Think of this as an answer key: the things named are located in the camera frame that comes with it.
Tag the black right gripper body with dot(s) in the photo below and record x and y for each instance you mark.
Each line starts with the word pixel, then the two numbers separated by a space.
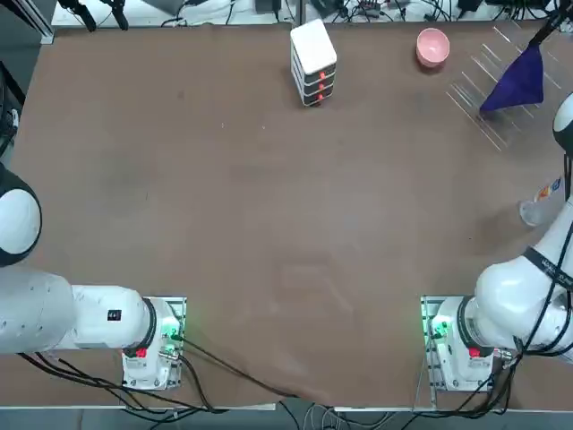
pixel 566 19

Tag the pink bowl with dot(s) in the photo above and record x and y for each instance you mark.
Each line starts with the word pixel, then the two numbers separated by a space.
pixel 432 45

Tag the purple microfibre towel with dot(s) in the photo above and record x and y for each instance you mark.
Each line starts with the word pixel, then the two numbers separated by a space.
pixel 519 85

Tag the black frame bar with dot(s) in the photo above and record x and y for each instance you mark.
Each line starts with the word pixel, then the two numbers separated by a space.
pixel 11 78

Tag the aluminium camera post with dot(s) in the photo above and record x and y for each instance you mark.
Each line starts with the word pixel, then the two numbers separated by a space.
pixel 299 11

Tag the grey drawer orange knob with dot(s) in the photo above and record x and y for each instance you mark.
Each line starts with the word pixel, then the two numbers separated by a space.
pixel 319 96
pixel 321 85
pixel 321 74

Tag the white mini drawer cabinet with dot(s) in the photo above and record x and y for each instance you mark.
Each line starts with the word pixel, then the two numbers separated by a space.
pixel 313 45

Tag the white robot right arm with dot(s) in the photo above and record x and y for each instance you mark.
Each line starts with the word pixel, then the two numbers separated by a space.
pixel 510 295

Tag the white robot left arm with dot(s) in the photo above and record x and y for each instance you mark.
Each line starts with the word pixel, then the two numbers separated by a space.
pixel 89 313

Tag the black tripod leg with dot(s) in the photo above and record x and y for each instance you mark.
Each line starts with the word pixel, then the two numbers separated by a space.
pixel 87 20
pixel 120 18

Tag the clear bottle blue cap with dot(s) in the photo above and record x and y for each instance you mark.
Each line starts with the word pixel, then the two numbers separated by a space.
pixel 535 212

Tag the aluminium extrusion profile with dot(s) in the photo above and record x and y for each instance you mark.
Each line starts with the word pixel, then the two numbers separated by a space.
pixel 42 27

